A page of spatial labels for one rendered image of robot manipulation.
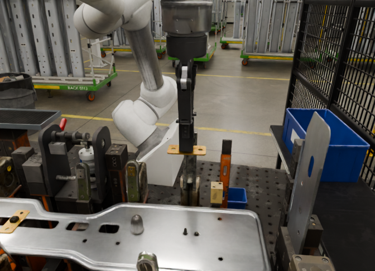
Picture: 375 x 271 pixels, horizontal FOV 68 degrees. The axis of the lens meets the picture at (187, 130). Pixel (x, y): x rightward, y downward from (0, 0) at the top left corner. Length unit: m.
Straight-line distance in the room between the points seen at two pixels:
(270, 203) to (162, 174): 0.52
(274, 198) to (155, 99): 0.74
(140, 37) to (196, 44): 0.66
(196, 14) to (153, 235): 0.54
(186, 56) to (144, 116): 0.92
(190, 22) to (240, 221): 0.54
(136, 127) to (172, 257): 0.81
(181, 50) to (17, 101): 3.36
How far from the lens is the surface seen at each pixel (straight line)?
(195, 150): 0.61
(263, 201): 1.37
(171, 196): 1.35
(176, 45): 0.50
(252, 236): 0.77
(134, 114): 1.39
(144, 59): 1.22
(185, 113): 0.52
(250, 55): 7.30
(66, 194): 1.02
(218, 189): 0.80
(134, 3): 1.03
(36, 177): 1.01
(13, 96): 3.74
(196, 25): 0.49
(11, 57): 5.84
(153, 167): 1.37
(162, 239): 0.75
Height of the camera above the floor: 1.55
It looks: 25 degrees down
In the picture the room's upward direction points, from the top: straight up
